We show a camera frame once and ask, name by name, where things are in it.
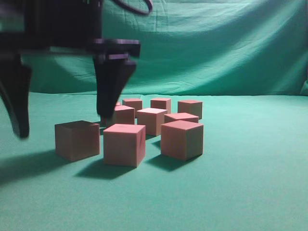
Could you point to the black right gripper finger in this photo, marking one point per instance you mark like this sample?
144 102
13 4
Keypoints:
15 81

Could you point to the pink cube placed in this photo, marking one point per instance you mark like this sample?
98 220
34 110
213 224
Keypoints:
134 103
161 103
193 107
103 120

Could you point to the green cloth backdrop and cover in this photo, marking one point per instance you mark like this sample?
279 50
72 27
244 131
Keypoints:
246 60

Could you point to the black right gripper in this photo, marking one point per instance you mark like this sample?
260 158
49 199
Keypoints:
72 24

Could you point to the pink cube column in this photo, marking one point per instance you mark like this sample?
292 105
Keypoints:
180 116
77 140
124 145
152 118
182 140

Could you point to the pink cube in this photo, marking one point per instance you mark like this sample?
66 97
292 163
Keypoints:
122 115

